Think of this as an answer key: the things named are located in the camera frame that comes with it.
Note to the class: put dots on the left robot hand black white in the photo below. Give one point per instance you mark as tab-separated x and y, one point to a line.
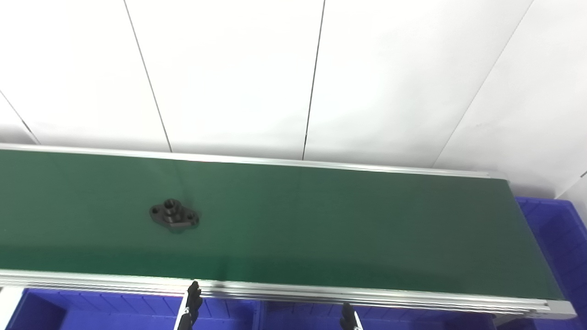
190	311

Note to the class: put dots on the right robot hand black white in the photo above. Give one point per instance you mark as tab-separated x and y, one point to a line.
349	320

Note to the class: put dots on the black flanged metal part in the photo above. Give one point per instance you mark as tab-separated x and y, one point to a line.
174	216

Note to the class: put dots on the green conveyor belt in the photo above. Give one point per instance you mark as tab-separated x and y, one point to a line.
321	229
321	293

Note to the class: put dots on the blue plastic bin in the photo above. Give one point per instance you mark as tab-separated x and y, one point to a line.
412	321
114	311
562	238

